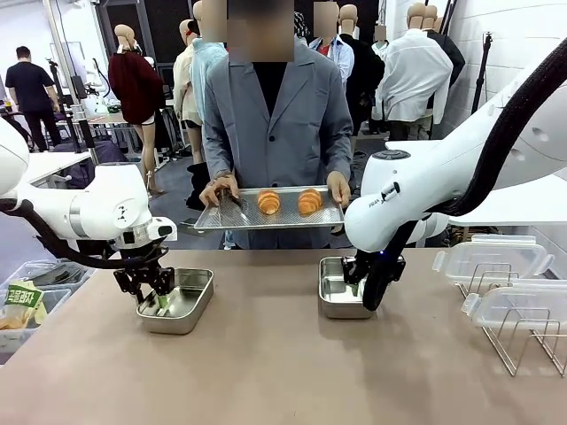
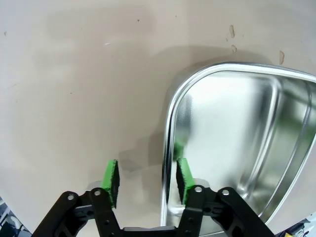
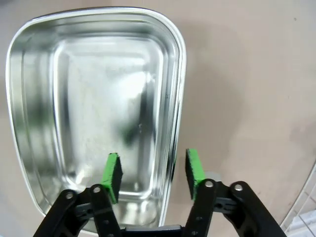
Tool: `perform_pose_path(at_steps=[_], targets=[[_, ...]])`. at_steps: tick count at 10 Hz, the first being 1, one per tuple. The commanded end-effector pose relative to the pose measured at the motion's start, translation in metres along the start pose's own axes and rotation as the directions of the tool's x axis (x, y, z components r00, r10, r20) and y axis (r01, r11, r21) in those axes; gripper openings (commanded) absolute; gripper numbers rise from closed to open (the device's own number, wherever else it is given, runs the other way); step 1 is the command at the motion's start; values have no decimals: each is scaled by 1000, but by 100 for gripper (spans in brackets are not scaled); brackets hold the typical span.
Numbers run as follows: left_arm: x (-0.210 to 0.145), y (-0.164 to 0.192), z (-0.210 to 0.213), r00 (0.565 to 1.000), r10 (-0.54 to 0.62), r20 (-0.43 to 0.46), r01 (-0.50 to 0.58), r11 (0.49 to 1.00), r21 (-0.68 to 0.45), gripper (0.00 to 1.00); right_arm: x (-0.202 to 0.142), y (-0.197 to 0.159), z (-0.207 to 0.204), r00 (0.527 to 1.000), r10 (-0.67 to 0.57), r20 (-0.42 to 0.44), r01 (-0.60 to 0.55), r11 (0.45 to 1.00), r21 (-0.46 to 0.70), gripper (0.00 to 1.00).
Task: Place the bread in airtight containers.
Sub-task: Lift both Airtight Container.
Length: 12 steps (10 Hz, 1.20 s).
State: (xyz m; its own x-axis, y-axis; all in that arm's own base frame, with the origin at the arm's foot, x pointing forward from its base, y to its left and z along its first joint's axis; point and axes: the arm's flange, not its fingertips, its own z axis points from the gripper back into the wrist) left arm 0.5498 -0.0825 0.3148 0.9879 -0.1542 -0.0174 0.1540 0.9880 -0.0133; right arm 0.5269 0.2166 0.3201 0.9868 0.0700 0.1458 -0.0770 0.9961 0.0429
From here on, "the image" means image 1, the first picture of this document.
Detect mannequin in light blue shirt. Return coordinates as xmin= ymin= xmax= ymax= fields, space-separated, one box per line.
xmin=190 ymin=0 xmax=229 ymax=128

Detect mannequin in dark jacket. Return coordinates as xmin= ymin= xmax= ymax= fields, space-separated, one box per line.
xmin=423 ymin=4 xmax=467 ymax=90

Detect mannequin in beige shirt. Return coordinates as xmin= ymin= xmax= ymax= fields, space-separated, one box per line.
xmin=171 ymin=19 xmax=206 ymax=166

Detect black tripod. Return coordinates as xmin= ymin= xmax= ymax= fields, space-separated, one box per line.
xmin=470 ymin=31 xmax=495 ymax=114

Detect clear plastic storage bin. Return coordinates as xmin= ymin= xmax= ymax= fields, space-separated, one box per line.
xmin=0 ymin=285 xmax=74 ymax=356
xmin=19 ymin=259 xmax=97 ymax=290

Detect white side table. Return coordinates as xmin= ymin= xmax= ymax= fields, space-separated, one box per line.
xmin=23 ymin=150 xmax=97 ymax=185

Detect black braided cable sleeve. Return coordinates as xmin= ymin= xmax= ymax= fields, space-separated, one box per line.
xmin=361 ymin=37 xmax=567 ymax=313

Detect person's left forearm grey sleeve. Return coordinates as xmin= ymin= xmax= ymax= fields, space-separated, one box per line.
xmin=326 ymin=117 xmax=356 ymax=178

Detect mannequin in white shirt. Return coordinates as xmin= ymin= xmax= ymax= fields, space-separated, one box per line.
xmin=371 ymin=2 xmax=454 ymax=141

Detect clear plastic container lid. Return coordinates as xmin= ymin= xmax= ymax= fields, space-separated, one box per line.
xmin=432 ymin=234 xmax=556 ymax=287
xmin=460 ymin=277 xmax=567 ymax=331

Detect metal wire lid rack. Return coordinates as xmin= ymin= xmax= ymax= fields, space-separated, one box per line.
xmin=454 ymin=260 xmax=567 ymax=378

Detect black cable hose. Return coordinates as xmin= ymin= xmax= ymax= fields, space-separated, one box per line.
xmin=0 ymin=198 xmax=170 ymax=272

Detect person's left hand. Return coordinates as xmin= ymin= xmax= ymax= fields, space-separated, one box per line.
xmin=326 ymin=171 xmax=353 ymax=206

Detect person's right forearm grey sleeve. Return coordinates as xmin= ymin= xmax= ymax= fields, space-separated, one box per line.
xmin=202 ymin=119 xmax=237 ymax=181

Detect person's right hand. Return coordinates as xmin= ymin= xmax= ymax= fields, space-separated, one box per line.
xmin=198 ymin=174 xmax=242 ymax=208

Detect mannequin in maroon sweater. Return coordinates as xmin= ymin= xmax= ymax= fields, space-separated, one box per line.
xmin=107 ymin=23 xmax=167 ymax=197

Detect metal tongs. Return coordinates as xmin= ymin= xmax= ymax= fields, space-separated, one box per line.
xmin=216 ymin=191 xmax=252 ymax=222

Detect green snack bag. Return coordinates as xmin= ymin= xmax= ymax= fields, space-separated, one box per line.
xmin=0 ymin=280 xmax=48 ymax=331

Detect person in grey jacket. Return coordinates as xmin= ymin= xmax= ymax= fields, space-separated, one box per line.
xmin=201 ymin=0 xmax=356 ymax=251

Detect figure in blue shirt red top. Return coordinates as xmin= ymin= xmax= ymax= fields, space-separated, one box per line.
xmin=307 ymin=0 xmax=357 ymax=89

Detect man in black t-shirt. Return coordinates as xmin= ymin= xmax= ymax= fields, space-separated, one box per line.
xmin=4 ymin=45 xmax=62 ymax=153

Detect perforated metal baking tray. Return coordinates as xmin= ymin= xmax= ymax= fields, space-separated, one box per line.
xmin=193 ymin=185 xmax=346 ymax=232

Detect dark purple bag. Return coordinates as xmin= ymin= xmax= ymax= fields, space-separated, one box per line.
xmin=66 ymin=140 xmax=128 ymax=188

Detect rectangular steel container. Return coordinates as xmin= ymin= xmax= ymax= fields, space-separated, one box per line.
xmin=318 ymin=256 xmax=378 ymax=321
xmin=136 ymin=267 xmax=215 ymax=336

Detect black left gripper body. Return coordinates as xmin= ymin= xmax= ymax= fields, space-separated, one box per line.
xmin=115 ymin=241 xmax=167 ymax=273

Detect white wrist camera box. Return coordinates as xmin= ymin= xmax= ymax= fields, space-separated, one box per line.
xmin=149 ymin=216 xmax=179 ymax=243

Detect golden croissant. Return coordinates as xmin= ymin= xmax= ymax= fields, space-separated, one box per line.
xmin=297 ymin=188 xmax=324 ymax=217
xmin=256 ymin=189 xmax=283 ymax=217

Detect mannequin in black clothes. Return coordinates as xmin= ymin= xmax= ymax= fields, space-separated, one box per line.
xmin=338 ymin=4 xmax=387 ymax=136

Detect pile of black clothes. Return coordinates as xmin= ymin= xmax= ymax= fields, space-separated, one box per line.
xmin=185 ymin=162 xmax=212 ymax=212

